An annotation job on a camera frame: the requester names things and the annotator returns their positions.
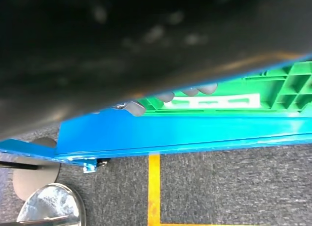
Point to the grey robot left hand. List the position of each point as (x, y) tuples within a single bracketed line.
[(122, 40)]

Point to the blue metal shelf rack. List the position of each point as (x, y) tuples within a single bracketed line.
[(171, 131)]

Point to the yellow floor tape square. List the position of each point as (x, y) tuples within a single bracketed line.
[(154, 192)]

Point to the black round base disc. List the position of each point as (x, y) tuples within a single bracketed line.
[(34, 181)]

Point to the green plastic crate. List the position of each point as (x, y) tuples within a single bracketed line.
[(280, 89)]

